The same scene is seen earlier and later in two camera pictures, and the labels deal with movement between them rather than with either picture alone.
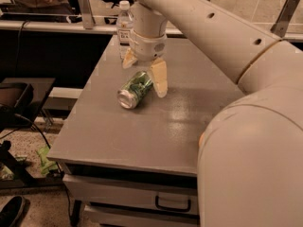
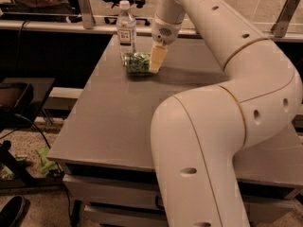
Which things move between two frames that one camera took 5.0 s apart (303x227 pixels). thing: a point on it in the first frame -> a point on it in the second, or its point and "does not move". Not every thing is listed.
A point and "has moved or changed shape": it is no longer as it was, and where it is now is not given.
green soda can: (134, 89) has moved or changed shape
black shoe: (11, 211) does not move
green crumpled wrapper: (46, 165) does not move
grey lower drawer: (97, 217) does not move
